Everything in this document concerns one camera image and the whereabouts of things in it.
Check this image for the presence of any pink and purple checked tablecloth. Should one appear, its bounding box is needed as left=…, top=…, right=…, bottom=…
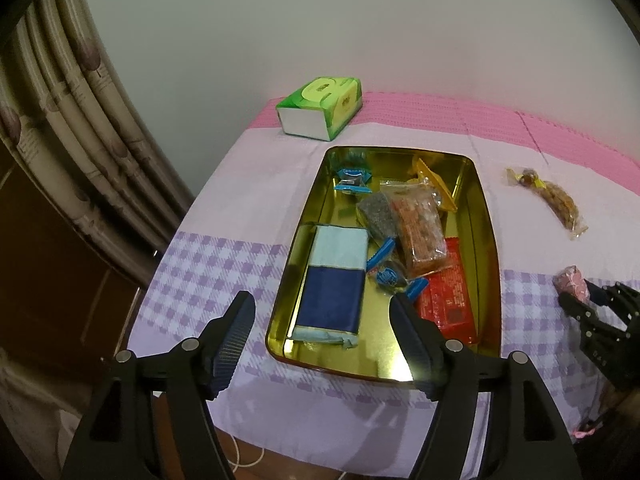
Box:
left=127, top=91, right=640, bottom=480

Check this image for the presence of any light and navy blue snack packet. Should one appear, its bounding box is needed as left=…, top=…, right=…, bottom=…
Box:
left=291, top=225, right=370, bottom=351

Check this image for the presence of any brown wooden cabinet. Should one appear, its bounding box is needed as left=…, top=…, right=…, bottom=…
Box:
left=0, top=140, right=156, bottom=366

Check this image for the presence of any green tissue pack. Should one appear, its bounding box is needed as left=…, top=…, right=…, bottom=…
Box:
left=276, top=76, right=363, bottom=142

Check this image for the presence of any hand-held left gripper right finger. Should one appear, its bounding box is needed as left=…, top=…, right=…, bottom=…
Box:
left=387, top=294, right=583, bottom=480

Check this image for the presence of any yellow orange snack packet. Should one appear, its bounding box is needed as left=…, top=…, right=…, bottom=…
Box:
left=406, top=156, right=458, bottom=213

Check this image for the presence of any clear brown nut snack packet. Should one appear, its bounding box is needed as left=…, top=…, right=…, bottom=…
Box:
left=541, top=180, right=589, bottom=241

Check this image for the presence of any beige patterned curtain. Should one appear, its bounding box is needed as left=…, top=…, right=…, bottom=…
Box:
left=0, top=0, right=196, bottom=256

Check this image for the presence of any orange peanut brittle packet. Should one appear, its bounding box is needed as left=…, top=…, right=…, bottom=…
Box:
left=381, top=182, right=448, bottom=277

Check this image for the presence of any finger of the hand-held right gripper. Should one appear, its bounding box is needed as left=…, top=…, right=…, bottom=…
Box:
left=557, top=292, right=618, bottom=343
left=582, top=280, right=640, bottom=318

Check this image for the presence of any small blue cookie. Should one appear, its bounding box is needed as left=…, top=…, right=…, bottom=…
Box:
left=366, top=237, right=430, bottom=301
left=332, top=162, right=373, bottom=195

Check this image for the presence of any white cable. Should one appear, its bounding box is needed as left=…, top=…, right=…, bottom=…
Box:
left=220, top=430, right=266, bottom=473

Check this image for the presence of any yellow wrapped brown candy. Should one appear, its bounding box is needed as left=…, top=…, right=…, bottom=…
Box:
left=504, top=166, right=547, bottom=190

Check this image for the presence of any gold metal tin tray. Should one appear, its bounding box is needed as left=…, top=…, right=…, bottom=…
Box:
left=264, top=145, right=502, bottom=385

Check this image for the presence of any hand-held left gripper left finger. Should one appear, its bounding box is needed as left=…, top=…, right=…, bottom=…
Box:
left=60, top=290, right=257, bottom=480

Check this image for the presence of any pale beige cloth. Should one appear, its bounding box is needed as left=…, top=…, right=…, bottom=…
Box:
left=0, top=355, right=83, bottom=466

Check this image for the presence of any red snack packet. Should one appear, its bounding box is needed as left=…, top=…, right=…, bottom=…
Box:
left=415, top=237, right=478, bottom=345

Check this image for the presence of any grey sesame bar packet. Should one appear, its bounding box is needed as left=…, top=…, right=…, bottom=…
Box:
left=356, top=194, right=398, bottom=241

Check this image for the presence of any pink candy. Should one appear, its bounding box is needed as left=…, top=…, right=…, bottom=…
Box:
left=552, top=266, right=587, bottom=301

